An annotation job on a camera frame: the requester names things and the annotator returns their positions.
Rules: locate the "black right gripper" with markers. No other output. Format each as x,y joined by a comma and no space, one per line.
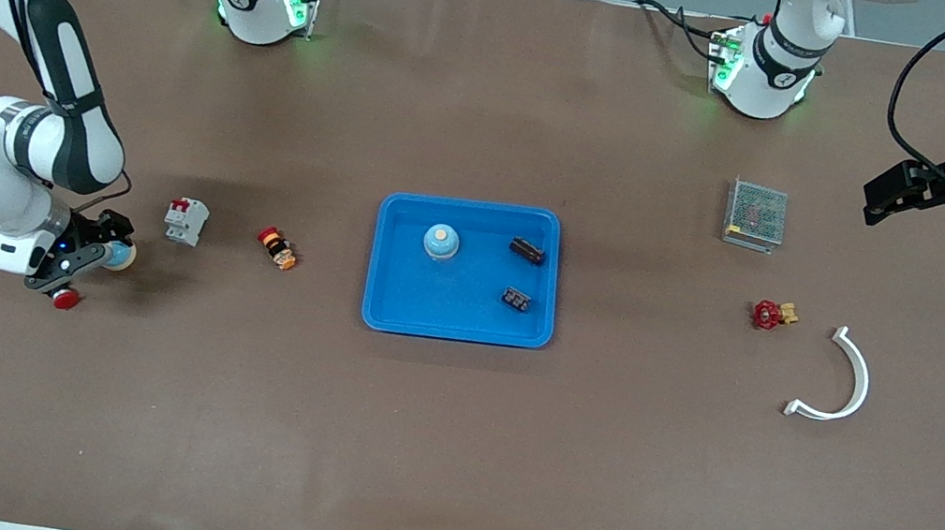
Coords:
96,228

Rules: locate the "light blue service bell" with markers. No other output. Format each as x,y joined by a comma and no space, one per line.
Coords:
123,257
441,243

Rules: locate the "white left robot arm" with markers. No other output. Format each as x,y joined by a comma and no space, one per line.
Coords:
777,76

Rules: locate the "blue plastic tray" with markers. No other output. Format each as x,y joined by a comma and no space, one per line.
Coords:
465,311

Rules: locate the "red mushroom push button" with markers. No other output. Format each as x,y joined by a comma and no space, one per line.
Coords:
66,298

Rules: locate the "white circuit breaker red switches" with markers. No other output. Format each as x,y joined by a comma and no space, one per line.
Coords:
185,221

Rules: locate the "metal mesh power supply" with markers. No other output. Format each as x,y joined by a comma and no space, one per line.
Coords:
755,215

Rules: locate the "brown table mat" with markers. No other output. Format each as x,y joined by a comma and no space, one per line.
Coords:
445,441

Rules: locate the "orange emergency stop switch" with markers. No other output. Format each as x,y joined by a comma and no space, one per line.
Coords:
278,249

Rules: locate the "white curved plastic bracket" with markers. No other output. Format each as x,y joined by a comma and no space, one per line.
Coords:
863,384

